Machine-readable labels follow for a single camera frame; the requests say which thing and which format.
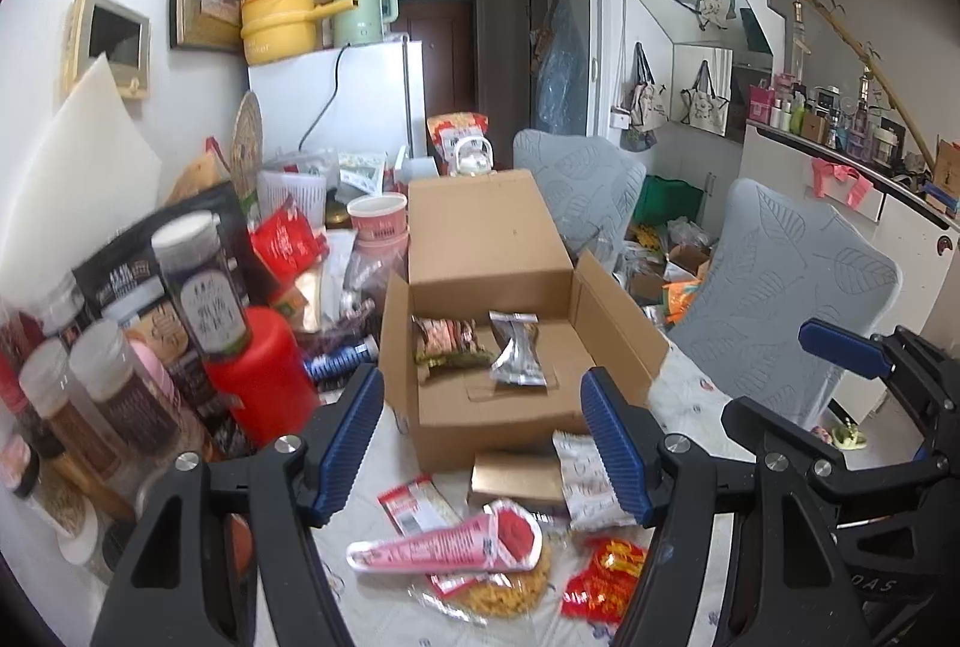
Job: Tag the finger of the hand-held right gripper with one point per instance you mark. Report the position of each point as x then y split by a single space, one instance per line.
772 429
840 347

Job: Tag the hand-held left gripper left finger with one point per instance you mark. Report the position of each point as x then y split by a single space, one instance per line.
341 459

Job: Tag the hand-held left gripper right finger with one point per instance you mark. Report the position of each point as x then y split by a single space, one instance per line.
615 452

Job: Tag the red white snack packet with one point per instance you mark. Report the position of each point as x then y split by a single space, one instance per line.
409 504

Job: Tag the small gold box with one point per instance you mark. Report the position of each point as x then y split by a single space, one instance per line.
517 478

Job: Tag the pink cone-shaped snack packet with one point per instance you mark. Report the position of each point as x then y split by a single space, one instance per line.
450 542

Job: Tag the clear noodle snack packet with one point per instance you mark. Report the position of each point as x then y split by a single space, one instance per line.
502 591

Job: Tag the cardboard box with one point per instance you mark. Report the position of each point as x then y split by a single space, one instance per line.
480 227

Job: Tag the grey leaf-pattern chair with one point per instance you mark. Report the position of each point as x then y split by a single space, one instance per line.
780 287
577 182

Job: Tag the printed white tablecloth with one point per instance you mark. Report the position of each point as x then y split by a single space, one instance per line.
682 385

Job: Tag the blue white striped tube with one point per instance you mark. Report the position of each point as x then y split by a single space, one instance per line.
337 362

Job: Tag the red plastic canister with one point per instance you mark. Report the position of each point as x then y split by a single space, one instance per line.
262 377

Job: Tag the silver snack packet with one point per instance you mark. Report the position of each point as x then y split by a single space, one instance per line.
517 347

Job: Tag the brown green snack packet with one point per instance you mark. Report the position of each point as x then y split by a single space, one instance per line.
450 347

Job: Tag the orange snack packets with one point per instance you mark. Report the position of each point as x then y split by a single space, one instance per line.
679 302

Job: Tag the pink ribbon bow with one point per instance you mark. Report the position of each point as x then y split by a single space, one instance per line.
840 182

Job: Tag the pink translucent bag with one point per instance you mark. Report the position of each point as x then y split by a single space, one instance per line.
375 283

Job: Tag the small cardboard carton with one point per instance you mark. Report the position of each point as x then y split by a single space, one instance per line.
682 257

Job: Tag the pink bottle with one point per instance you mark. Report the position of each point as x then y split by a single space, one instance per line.
157 385

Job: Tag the white cabinet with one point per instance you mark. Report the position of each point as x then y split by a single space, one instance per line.
772 160

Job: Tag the pink paper cup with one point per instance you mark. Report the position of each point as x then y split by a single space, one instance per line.
382 250
379 216

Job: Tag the dark jar with white lid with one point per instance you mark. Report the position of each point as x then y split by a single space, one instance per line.
202 287

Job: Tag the red foil bag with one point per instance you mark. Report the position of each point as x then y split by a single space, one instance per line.
289 242

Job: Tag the row of cosmetic bottles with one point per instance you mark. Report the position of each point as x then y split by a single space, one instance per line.
825 122

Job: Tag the green bag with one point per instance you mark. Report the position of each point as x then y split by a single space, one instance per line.
667 201

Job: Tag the clear jar brown contents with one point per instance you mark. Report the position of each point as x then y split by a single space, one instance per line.
127 385
60 407

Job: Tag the white printed paper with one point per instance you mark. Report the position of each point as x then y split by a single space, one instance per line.
292 201

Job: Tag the black snack bag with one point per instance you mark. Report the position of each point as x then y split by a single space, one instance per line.
120 283

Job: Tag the green white printed box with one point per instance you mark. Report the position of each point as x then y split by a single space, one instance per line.
364 167

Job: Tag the tall clear bottle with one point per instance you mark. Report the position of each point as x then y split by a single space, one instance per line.
801 40

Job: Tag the canvas tote bag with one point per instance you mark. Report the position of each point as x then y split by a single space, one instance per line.
645 103

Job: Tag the small white pouch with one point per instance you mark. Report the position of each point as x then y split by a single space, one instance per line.
620 118

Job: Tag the clear plastic jar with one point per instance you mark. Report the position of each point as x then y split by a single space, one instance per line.
60 310

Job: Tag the brown paper bag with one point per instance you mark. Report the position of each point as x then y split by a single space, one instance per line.
195 175

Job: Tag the small pink lid jar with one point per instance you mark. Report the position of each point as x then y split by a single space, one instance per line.
19 463

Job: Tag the round woven mat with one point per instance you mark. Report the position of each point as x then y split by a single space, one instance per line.
246 145

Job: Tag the bamboo branch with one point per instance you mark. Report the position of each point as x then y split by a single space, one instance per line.
825 10

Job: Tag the clear jar red contents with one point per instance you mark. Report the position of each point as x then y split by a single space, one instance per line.
15 355

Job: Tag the red yellow snack bag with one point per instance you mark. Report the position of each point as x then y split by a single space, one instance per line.
454 126

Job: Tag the white fridge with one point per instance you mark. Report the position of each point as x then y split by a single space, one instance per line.
367 100

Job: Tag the star-shaped hanging bag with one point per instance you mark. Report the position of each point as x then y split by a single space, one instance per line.
709 2

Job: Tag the blue plastic garment cover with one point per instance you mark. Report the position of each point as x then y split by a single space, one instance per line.
562 70

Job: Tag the white foam board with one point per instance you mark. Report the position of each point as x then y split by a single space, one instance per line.
82 167

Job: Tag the brown door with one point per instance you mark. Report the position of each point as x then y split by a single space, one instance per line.
439 55

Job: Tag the yellow pot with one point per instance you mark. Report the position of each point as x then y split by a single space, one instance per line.
277 29

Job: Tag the green electric kettle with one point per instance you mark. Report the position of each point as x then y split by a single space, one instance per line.
360 10

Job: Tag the wall intercom panel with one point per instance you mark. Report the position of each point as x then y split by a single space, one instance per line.
112 44

